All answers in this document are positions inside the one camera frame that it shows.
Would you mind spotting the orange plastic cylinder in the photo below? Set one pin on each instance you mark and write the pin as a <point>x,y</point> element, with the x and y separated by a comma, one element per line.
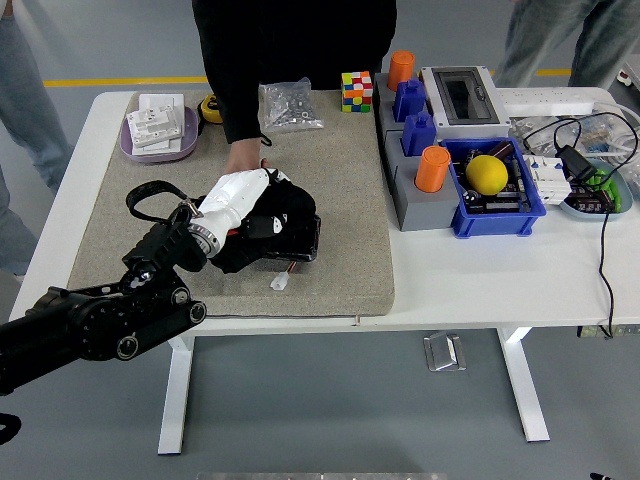
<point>432,170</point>
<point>401,70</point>

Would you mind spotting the metal floor plate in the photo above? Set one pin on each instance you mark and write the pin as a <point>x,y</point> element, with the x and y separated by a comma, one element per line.
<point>444,352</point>

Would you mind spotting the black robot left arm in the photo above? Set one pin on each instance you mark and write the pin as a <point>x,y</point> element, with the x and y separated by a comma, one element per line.
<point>90,320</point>

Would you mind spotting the white wall switch plate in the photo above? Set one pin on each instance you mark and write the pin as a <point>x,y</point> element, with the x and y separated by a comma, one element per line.
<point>160,101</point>
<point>157,146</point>
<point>155,125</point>

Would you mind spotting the white table leg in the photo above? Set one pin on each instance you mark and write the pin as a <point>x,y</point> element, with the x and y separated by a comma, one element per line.
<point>525,390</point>
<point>175,390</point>

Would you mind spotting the black panel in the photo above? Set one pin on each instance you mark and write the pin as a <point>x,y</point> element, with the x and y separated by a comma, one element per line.
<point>307,245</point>

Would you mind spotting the black power adapter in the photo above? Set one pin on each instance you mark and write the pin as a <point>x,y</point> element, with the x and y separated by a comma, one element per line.
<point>576,164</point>

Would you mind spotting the blue plastic bin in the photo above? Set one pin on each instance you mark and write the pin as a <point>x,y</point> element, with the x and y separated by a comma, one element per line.
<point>500,222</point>

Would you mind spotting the white scale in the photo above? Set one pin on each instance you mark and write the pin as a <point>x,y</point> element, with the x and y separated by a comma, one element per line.
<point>631,75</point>

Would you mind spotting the purple oval tray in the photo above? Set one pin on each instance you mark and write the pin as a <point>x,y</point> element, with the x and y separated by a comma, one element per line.
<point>189,142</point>

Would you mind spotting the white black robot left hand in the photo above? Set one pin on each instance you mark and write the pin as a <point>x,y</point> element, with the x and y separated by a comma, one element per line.
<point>230,195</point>

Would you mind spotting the grey-brown mat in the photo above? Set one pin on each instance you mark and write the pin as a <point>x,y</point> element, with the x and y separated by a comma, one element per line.
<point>340,225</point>

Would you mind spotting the green plastic parts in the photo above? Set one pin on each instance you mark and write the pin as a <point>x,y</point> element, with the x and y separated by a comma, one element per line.
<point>611,187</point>

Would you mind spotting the person's right hand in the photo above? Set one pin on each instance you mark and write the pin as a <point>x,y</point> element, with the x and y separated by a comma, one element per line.
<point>245,155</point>

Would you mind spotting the bystander in grey-green trousers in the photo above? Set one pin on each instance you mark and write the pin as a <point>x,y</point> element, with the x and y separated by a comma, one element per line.
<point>540,35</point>

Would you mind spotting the yellow black tape measure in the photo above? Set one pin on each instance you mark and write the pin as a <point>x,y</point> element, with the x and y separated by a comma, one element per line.
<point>212,107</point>

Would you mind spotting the clear bag of metal nuts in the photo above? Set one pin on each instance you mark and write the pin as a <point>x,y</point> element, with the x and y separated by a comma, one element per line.
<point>290,107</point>

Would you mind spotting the blue plastic block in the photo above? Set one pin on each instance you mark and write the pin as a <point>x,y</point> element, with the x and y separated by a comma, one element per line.
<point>409,102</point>
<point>419,135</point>

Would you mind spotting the white power strip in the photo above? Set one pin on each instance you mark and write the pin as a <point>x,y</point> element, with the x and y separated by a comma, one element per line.
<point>545,100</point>

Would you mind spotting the multicolour puzzle cube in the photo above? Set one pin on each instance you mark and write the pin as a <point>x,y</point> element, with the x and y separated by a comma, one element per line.
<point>357,92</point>

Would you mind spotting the brown cylindrical capacitor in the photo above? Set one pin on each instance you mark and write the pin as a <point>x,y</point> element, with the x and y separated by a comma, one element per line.
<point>500,149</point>

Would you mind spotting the person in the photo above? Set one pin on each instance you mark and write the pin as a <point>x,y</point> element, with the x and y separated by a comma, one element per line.
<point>300,40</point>

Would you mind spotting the grey electrical distribution box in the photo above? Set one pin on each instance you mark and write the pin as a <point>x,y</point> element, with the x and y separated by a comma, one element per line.
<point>465,95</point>

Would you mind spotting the bystander in blue jeans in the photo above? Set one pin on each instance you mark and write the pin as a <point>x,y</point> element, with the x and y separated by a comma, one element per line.
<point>25,100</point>

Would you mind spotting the light blue tray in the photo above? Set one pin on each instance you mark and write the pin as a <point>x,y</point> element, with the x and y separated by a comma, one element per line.
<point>590,215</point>

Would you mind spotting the yellow ball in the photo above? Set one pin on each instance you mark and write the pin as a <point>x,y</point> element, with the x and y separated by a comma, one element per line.
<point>486,174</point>

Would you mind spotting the person's right forearm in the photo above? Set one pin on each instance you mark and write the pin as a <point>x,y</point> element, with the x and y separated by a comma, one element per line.
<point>242,110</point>

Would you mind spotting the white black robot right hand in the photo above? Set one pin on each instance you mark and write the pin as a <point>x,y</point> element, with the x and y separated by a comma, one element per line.
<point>600,477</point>

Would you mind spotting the clear bag of small parts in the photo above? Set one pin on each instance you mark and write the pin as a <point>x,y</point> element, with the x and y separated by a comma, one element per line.
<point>550,127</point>

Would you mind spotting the white circuit breaker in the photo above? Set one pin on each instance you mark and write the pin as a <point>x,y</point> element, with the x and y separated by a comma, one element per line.
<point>547,182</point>

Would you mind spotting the black rag with red patch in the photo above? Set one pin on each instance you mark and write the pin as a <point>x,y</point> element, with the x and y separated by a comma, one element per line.
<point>295,200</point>

